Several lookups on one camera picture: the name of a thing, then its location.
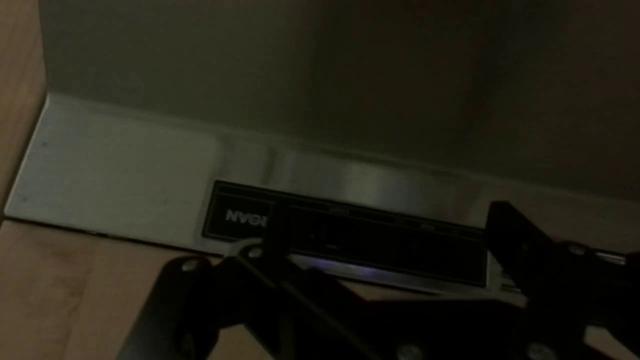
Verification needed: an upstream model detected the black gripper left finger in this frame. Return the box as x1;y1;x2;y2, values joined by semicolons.
122;198;376;360

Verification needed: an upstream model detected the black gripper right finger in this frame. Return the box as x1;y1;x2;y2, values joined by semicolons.
483;200;640;360

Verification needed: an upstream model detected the stainless steel kitchen hood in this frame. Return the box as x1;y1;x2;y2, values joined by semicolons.
1;0;640;304

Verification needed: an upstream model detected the wooden cabinet above hood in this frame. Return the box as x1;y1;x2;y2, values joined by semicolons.
0;218;640;360

